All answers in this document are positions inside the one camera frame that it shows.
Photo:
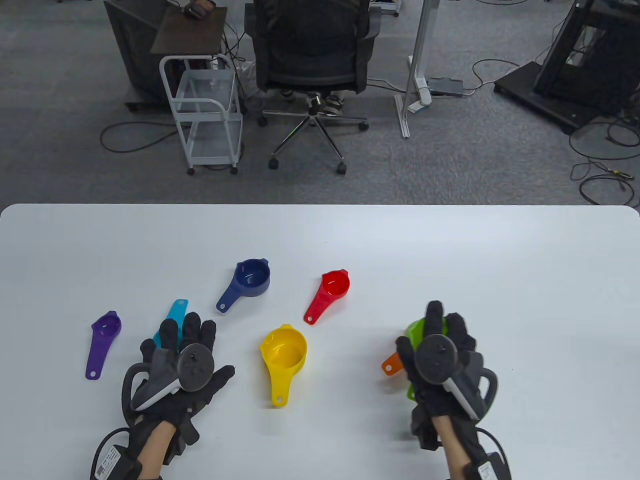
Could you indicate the black mesh office chair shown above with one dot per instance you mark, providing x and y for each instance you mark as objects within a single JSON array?
[{"x": 310, "y": 50}]

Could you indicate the person's right hand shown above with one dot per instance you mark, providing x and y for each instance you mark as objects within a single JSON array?
[{"x": 434, "y": 315}]

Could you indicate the person's left hand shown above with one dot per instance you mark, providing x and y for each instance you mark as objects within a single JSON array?
[{"x": 192, "y": 327}]

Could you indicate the red plastic measuring cup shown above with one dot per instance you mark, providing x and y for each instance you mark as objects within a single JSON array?
[{"x": 335, "y": 285}]

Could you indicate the black left wrist sensor box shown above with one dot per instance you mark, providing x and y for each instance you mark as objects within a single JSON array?
[{"x": 115, "y": 462}]

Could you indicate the white metal desk leg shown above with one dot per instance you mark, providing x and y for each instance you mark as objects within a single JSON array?
[{"x": 417, "y": 50}]

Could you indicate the green plastic measuring cup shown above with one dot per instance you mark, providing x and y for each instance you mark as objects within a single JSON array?
[{"x": 415, "y": 330}]

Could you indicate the grey left hand controller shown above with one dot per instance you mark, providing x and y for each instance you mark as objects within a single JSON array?
[{"x": 195, "y": 367}]

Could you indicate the black cabinet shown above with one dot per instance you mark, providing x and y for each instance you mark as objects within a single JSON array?
[{"x": 135, "y": 50}]

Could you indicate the person's right forearm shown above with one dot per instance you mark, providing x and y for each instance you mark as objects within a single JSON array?
[{"x": 452, "y": 450}]

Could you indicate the grey right hand controller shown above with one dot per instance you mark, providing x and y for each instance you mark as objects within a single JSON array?
[{"x": 437, "y": 357}]

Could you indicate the light blue plastic measuring cup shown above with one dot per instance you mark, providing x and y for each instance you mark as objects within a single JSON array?
[{"x": 177, "y": 310}]

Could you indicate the black right wrist sensor box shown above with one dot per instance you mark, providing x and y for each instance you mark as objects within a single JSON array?
[{"x": 490, "y": 470}]

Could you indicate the white rolling cart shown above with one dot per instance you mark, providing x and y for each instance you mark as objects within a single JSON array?
[{"x": 207, "y": 150}]

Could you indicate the orange plastic measuring cup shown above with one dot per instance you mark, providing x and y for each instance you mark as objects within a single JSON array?
[{"x": 390, "y": 366}]

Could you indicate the small brown side table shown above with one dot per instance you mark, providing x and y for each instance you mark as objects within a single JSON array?
[{"x": 190, "y": 35}]

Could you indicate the black wrist sensor box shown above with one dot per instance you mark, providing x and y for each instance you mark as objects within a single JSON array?
[
  {"x": 115, "y": 462},
  {"x": 490, "y": 470}
]

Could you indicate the person's left forearm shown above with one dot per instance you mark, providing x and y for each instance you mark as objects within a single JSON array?
[{"x": 152, "y": 450}]

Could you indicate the purple plastic measuring cup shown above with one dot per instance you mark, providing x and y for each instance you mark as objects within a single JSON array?
[{"x": 105, "y": 330}]

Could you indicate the dark blue plastic measuring cup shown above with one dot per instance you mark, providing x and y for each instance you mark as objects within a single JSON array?
[{"x": 252, "y": 277}]

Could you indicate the grey hand controller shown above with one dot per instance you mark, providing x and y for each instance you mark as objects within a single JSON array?
[
  {"x": 195, "y": 367},
  {"x": 437, "y": 357}
]

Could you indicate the yellow plastic measuring cup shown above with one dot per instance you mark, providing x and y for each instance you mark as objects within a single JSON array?
[{"x": 282, "y": 350}]

